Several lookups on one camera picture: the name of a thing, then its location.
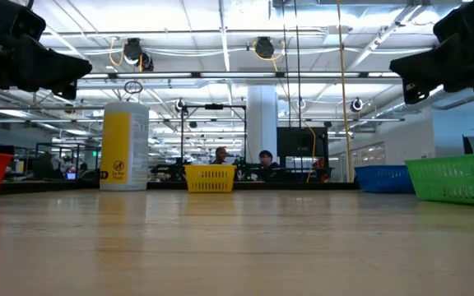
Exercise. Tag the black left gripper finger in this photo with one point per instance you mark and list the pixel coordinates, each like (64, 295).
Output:
(69, 91)
(47, 67)

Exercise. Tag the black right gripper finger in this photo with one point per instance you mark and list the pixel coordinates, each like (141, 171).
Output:
(417, 91)
(434, 61)

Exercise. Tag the yellow white wipes canister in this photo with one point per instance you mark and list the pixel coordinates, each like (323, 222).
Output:
(124, 144)

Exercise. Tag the person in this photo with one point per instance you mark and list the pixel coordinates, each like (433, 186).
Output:
(268, 162)
(219, 155)
(47, 166)

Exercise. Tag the blue plastic basket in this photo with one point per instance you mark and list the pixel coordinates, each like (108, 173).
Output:
(383, 178)

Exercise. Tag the green plastic basket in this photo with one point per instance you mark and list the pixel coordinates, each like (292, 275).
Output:
(455, 181)

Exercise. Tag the yellow plastic basket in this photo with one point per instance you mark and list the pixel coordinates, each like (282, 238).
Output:
(210, 178)

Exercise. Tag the long ceiling light strip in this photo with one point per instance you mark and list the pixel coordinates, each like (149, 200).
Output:
(237, 75)

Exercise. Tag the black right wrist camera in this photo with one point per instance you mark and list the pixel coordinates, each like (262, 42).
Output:
(451, 24)

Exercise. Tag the black metal table frame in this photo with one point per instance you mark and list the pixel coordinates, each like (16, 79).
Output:
(167, 186)

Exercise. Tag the black metal stand frame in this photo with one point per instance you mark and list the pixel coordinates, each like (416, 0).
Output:
(237, 106)

